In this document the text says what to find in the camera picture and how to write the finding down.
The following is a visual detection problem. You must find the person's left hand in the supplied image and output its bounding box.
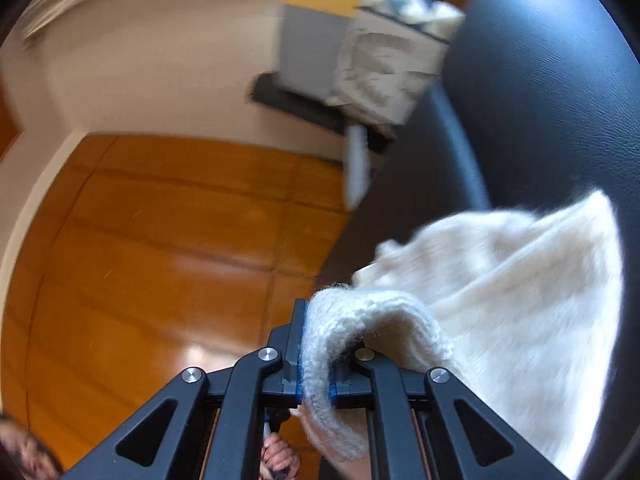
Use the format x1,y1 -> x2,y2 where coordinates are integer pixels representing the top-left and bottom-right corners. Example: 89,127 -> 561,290
261,432 -> 301,480

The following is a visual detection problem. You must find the dark rolled mat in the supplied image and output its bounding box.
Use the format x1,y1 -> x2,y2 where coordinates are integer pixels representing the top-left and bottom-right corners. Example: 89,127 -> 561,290
250,72 -> 396,153

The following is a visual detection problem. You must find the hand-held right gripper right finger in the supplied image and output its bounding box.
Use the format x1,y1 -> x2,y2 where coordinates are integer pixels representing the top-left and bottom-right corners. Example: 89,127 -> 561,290
327,347 -> 571,480

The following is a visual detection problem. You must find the black massage table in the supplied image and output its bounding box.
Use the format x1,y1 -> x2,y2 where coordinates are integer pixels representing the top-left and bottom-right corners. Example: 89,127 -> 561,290
320,0 -> 640,480

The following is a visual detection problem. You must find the cream knit sweater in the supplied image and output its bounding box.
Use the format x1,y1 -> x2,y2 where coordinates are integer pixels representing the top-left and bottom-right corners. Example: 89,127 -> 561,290
299,189 -> 626,480

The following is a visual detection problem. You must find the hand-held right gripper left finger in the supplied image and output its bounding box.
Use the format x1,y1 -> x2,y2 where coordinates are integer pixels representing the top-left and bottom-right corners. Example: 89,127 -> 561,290
62,298 -> 308,480

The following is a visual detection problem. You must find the person's dark patterned clothing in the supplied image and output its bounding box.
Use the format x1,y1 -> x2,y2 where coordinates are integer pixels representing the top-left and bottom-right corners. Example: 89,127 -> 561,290
0,412 -> 63,480

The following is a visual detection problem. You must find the tiger print cushion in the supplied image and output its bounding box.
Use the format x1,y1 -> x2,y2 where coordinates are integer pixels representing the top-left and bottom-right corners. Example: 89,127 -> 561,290
327,0 -> 466,126

